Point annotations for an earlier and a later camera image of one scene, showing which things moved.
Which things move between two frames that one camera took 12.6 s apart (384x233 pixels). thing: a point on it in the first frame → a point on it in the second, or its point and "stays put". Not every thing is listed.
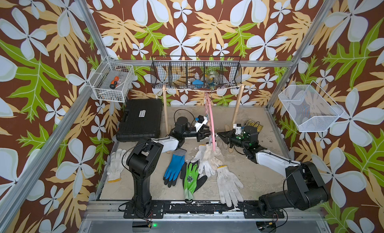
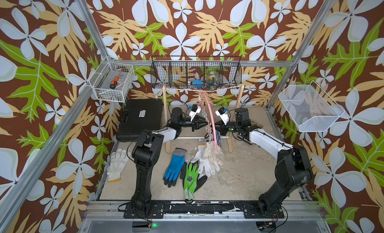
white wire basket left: x=110 y=80 stays put
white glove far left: x=117 y=158 stays put
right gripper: x=229 y=135 → x=221 y=128
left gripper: x=200 y=134 → x=195 y=125
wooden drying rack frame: x=237 y=109 stays put
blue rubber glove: x=175 y=167 stays put
